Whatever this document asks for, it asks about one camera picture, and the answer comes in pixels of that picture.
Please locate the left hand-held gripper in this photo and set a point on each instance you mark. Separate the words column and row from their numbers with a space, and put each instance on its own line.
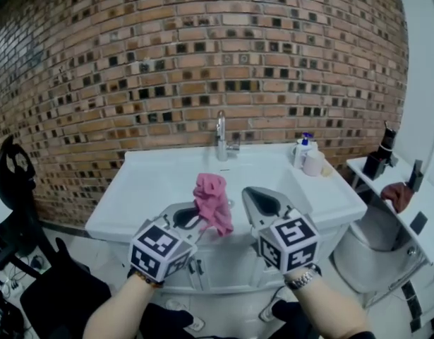
column 156, row 249

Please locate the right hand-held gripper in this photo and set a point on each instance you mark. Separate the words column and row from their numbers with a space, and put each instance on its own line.
column 290, row 242

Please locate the pink cloth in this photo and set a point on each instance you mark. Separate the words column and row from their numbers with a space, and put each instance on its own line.
column 213, row 203

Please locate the chrome faucet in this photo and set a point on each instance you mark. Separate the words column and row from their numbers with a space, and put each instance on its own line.
column 222, row 143

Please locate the person's left forearm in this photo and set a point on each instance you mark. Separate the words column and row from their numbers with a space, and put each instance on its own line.
column 121, row 309

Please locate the person's right forearm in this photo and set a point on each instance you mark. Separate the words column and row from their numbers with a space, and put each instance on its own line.
column 329, row 309

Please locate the white sink basin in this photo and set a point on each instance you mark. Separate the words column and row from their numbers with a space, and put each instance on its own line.
column 149, row 189

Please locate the white round bottle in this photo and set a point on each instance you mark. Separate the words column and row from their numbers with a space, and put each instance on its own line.
column 313, row 164

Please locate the pale yellow soap bar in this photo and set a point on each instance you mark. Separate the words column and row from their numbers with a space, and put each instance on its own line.
column 327, row 172

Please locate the white pump bottle blue top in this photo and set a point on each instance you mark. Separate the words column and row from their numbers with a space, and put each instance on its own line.
column 303, row 150

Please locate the white vanity cabinet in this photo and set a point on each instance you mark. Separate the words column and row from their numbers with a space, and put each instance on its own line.
column 230, row 274

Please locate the silver wristwatch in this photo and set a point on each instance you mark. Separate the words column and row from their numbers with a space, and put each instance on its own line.
column 301, row 278

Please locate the person's left shoe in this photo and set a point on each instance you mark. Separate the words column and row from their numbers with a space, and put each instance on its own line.
column 188, row 318

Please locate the person's shoe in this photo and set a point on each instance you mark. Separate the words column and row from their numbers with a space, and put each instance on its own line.
column 188, row 318
column 273, row 304

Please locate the person's right shoe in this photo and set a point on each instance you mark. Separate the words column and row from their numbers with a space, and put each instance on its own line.
column 273, row 304

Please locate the person's left leg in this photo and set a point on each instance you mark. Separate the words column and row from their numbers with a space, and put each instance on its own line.
column 160, row 323

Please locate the person's leg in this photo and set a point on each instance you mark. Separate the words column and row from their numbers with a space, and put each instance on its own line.
column 160, row 323
column 290, row 320

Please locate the black bottle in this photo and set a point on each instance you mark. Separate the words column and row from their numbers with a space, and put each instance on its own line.
column 377, row 161

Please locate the person's right leg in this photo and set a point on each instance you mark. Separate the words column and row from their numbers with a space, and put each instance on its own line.
column 290, row 320

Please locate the black chair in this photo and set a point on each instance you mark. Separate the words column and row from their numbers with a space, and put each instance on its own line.
column 61, row 295

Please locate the black stand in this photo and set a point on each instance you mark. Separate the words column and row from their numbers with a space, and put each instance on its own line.
column 416, row 175

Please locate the black card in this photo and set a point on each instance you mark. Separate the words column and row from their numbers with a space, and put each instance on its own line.
column 418, row 222

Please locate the white shelf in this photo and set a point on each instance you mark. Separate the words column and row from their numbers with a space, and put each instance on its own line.
column 428, row 203

